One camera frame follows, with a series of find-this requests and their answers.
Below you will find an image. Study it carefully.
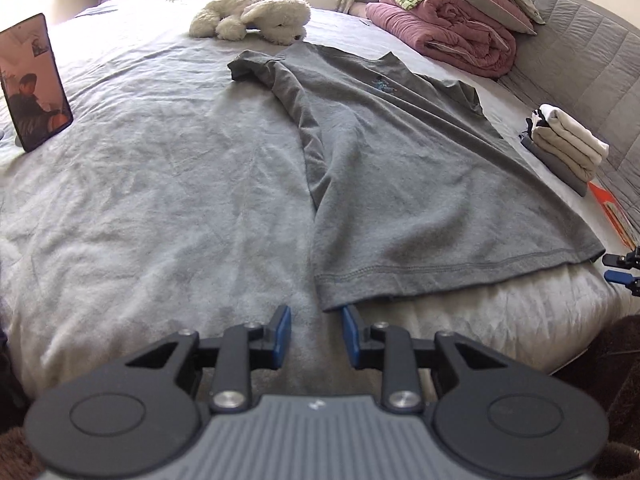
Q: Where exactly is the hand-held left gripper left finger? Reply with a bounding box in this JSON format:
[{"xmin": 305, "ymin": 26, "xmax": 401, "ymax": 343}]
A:
[{"xmin": 122, "ymin": 305, "xmax": 292, "ymax": 413}]

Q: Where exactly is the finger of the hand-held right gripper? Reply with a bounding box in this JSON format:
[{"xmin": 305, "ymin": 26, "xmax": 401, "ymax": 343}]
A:
[
  {"xmin": 601, "ymin": 246, "xmax": 640, "ymax": 267},
  {"xmin": 603, "ymin": 269, "xmax": 640, "ymax": 297}
]

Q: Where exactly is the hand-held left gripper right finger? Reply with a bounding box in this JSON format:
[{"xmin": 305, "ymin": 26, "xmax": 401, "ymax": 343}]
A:
[{"xmin": 341, "ymin": 305, "xmax": 506, "ymax": 413}]

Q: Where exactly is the grey t-shirt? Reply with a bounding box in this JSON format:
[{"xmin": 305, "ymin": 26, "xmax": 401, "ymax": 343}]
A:
[{"xmin": 227, "ymin": 40, "xmax": 607, "ymax": 313}]

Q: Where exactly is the orange folder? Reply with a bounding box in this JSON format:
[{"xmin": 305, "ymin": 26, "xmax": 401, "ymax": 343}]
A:
[{"xmin": 587, "ymin": 181, "xmax": 640, "ymax": 248}]

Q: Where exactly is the person's brown fleece robe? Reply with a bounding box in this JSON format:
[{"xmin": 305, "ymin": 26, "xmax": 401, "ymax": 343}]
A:
[{"xmin": 550, "ymin": 310, "xmax": 640, "ymax": 461}]

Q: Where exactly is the grey knit folded garment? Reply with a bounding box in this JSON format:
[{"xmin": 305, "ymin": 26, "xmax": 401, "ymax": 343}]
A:
[{"xmin": 520, "ymin": 137, "xmax": 588, "ymax": 197}]

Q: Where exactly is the beige folded garment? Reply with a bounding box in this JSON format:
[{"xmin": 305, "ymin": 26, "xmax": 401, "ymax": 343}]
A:
[{"xmin": 531, "ymin": 130, "xmax": 601, "ymax": 182}]

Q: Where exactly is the white folded garment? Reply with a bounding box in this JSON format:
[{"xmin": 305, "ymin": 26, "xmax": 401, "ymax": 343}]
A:
[{"xmin": 526, "ymin": 104, "xmax": 610, "ymax": 161}]

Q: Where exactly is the grey quilted headboard cover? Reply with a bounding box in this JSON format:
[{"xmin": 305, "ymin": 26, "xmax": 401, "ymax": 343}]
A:
[{"xmin": 495, "ymin": 0, "xmax": 640, "ymax": 241}]

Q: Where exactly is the folded pink quilt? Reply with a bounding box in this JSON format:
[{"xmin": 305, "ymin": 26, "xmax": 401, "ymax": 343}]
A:
[{"xmin": 365, "ymin": 0, "xmax": 517, "ymax": 78}]

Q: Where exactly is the white plush dog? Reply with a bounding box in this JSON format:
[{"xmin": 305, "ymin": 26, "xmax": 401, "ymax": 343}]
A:
[{"xmin": 189, "ymin": 0, "xmax": 312, "ymax": 45}]

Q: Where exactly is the smartphone on stand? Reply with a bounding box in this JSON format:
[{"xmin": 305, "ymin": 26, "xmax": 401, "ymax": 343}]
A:
[{"xmin": 0, "ymin": 12, "xmax": 74, "ymax": 153}]

